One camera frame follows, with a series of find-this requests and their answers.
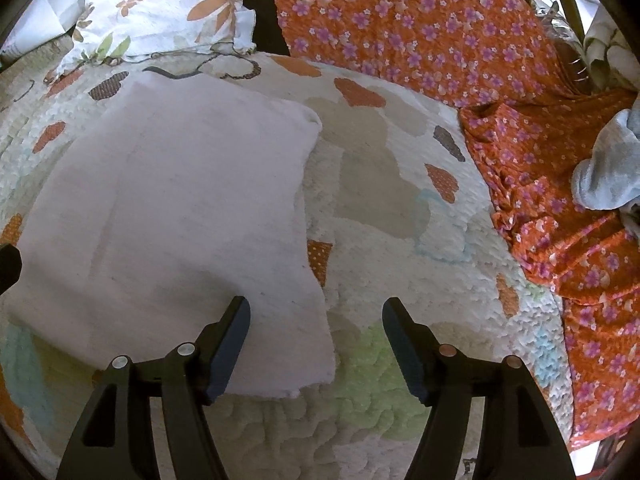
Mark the grey white cloth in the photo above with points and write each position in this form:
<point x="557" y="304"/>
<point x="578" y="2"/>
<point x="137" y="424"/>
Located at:
<point x="609" y="178"/>

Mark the quilted patchwork bedspread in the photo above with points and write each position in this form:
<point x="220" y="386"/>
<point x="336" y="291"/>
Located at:
<point x="394" y="207"/>

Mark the white floral embroidered shirt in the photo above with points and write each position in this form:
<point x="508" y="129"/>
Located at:
<point x="184" y="194"/>

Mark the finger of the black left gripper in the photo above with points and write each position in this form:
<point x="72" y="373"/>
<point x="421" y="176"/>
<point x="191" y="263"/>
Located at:
<point x="10" y="266"/>

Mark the white floral pillow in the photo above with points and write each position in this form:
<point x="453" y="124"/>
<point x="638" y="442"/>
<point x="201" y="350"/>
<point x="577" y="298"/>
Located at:
<point x="132" y="31"/>

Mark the orange floral fabric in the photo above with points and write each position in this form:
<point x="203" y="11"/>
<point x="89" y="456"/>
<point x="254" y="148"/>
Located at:
<point x="527" y="127"/>

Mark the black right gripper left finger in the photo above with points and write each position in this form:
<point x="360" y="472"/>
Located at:
<point x="113" y="438"/>

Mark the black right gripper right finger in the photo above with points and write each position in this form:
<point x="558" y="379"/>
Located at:
<point x="519" y="439"/>

